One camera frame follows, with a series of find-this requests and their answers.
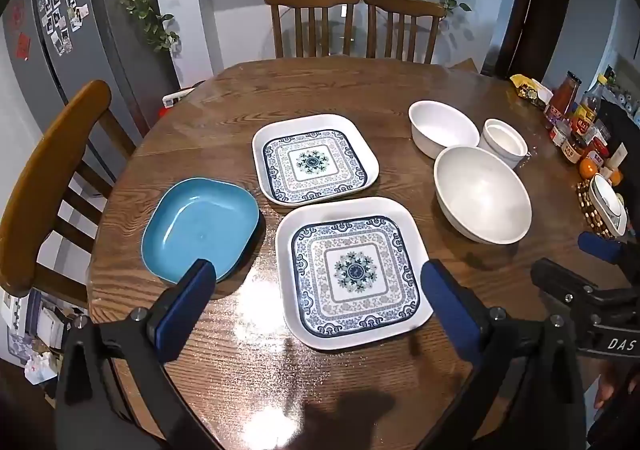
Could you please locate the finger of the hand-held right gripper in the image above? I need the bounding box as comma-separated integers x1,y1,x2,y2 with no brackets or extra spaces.
531,257,601,317
578,231,640,265

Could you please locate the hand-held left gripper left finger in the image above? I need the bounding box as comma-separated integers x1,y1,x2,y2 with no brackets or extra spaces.
54,257,227,450

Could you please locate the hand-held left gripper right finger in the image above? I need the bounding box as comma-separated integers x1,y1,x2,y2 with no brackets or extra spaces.
420,258,589,450

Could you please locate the blue square plate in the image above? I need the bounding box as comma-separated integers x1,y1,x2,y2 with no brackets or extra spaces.
141,178,266,283

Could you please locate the patterned white square plate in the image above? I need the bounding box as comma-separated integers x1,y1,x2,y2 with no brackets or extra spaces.
275,196,434,351
251,114,379,207

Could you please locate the large white bowl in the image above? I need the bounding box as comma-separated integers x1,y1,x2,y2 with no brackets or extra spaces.
433,146,532,245

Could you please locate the small white ribbed bowl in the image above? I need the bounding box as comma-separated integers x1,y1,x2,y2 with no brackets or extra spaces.
478,118,529,170

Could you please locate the medium white bowl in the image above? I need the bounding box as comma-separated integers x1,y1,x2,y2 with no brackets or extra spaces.
408,100,481,160

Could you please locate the person's right hand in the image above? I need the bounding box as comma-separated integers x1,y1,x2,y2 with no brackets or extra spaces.
594,361,632,410

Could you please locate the brown sauce jar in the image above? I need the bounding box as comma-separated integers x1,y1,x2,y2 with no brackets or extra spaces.
561,132,587,165

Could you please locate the black cloth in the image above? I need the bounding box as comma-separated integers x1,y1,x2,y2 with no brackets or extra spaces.
597,100,640,191

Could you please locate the white-lidded small jar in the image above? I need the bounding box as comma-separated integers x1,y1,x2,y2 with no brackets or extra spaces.
550,120,573,147

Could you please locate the yellow-capped oil bottle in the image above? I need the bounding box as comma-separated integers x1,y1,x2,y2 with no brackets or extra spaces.
572,75,608,136

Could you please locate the red sauce bottle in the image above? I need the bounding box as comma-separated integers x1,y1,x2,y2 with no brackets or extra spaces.
545,71,582,126

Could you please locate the row of small kitchen jars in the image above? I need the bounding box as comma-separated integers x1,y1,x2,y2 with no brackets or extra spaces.
602,65,640,126

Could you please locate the pile of paper clutter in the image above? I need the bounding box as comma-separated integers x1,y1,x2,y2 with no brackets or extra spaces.
0,290,66,386

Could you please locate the yellow snack packet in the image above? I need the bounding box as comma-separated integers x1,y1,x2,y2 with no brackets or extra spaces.
509,74,553,108

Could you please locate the dark wooden door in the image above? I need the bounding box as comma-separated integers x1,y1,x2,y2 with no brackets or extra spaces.
495,0,576,81

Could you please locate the grey refrigerator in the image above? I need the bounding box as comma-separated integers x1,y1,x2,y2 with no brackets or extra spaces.
0,0,180,191

